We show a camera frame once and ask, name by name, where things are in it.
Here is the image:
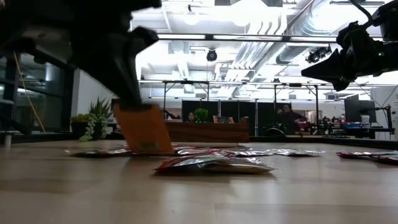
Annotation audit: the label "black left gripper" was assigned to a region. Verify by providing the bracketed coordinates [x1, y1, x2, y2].
[67, 6, 159, 106]

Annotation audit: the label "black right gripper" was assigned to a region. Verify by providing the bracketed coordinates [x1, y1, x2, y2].
[300, 46, 382, 92]

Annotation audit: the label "red strawberry tea bag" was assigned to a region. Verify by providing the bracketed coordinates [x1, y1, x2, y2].
[335, 151, 398, 159]
[154, 154, 231, 174]
[371, 155, 398, 166]

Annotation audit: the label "wooden tea organizer box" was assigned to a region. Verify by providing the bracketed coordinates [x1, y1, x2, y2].
[164, 116, 250, 144]

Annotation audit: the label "black computer monitor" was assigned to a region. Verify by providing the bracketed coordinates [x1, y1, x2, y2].
[344, 95, 377, 124]

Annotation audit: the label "dark office desk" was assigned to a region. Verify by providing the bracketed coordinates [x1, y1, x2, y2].
[322, 126, 396, 140]

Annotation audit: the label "potted succulent plant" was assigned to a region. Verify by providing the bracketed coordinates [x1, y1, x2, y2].
[70, 96, 114, 143]

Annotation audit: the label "black office chair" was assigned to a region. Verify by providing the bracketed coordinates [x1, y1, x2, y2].
[264, 126, 289, 138]

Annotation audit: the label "small green bush plant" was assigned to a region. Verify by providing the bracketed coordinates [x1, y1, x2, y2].
[193, 108, 210, 123]

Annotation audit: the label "black partition panels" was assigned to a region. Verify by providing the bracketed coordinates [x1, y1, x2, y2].
[182, 100, 292, 138]

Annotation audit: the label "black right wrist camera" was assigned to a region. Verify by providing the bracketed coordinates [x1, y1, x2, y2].
[336, 21, 373, 54]

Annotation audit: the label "silver ventilation duct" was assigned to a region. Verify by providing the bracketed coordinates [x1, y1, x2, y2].
[275, 0, 354, 65]

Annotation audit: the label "black aluminium table frame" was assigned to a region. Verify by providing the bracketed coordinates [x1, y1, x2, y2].
[0, 132, 398, 151]

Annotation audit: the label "yellow hanging cable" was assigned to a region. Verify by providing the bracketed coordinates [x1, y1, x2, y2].
[12, 52, 46, 133]

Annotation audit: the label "silver metal post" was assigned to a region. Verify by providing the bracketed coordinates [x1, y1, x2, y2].
[2, 130, 13, 149]

